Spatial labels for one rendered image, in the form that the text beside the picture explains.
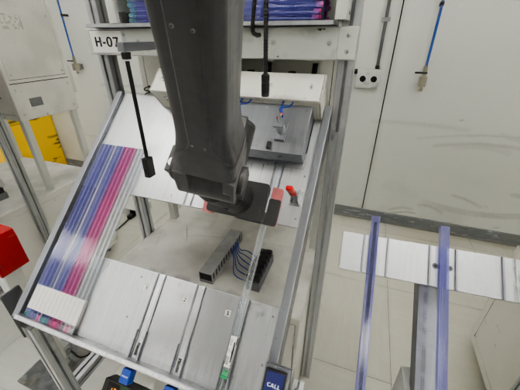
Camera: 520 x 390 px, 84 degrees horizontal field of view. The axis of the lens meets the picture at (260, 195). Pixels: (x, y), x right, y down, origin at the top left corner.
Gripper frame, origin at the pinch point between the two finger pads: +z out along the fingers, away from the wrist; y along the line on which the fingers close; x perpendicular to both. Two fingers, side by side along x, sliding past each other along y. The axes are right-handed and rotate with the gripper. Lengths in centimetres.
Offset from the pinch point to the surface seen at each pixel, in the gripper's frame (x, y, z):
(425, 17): -145, -44, 108
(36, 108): -31, 134, 46
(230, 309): 22.4, 1.9, 9.9
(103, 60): -37, 63, 11
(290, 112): -26.0, -1.0, 10.1
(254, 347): 27.8, -5.2, 9.0
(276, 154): -14.8, 0.0, 9.8
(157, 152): -11.6, 36.4, 15.5
